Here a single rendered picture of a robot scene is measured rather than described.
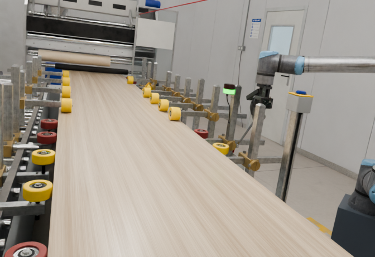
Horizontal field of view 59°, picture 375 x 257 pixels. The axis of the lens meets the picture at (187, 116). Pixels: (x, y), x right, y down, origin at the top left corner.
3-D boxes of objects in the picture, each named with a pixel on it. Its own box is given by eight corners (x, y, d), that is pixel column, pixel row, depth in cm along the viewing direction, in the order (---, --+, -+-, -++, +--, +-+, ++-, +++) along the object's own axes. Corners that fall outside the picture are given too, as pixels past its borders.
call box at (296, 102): (298, 111, 136) (302, 92, 134) (309, 115, 130) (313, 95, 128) (284, 110, 133) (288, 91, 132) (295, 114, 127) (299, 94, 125)
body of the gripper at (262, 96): (259, 109, 164) (263, 85, 162) (250, 106, 172) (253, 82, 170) (272, 110, 167) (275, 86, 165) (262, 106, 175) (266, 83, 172)
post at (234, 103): (226, 166, 189) (239, 84, 179) (229, 169, 186) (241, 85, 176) (220, 167, 188) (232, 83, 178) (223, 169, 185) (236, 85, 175)
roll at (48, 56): (149, 69, 430) (150, 60, 428) (151, 71, 419) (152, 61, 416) (28, 58, 379) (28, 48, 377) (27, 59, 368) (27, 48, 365)
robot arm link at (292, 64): (304, 56, 167) (279, 53, 170) (306, 56, 156) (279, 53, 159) (301, 74, 169) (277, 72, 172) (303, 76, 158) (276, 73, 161)
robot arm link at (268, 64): (280, 51, 159) (259, 49, 161) (275, 77, 161) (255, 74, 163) (280, 52, 168) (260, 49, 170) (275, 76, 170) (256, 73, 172)
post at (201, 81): (194, 145, 236) (202, 78, 226) (196, 146, 232) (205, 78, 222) (190, 145, 234) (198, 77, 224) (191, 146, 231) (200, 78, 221)
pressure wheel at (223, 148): (212, 162, 165) (215, 140, 163) (227, 166, 163) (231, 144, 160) (207, 167, 158) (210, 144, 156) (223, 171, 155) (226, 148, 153)
